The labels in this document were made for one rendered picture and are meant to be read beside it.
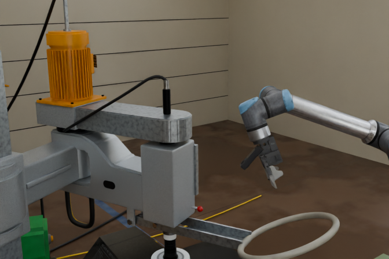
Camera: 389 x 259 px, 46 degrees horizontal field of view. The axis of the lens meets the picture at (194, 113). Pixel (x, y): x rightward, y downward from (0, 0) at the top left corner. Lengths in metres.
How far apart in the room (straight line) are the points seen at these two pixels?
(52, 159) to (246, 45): 6.43
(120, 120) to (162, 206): 0.49
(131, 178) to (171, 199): 0.26
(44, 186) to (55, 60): 0.68
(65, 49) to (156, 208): 0.99
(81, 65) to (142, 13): 5.24
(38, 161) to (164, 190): 0.66
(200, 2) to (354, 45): 2.92
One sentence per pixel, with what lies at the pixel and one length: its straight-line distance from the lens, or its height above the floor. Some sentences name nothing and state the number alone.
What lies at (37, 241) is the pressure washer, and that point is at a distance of 3.95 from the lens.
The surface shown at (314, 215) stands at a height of 1.22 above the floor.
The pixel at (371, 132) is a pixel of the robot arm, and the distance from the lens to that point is 2.21.
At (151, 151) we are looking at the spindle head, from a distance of 2.33.
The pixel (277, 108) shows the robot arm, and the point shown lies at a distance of 1.89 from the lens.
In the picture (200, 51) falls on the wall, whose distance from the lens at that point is 8.56.
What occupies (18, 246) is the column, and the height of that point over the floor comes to 1.09.
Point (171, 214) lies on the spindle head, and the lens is 2.39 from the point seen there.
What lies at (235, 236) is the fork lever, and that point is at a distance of 2.44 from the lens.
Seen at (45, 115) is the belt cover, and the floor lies 1.63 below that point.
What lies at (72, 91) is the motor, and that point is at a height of 1.78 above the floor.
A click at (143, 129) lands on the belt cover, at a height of 1.63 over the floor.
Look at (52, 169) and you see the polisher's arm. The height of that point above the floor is 1.39.
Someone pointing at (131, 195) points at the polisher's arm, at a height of 1.25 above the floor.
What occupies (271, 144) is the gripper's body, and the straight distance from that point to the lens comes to 1.91.
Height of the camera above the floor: 2.24
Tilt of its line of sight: 13 degrees down
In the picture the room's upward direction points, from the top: 1 degrees counter-clockwise
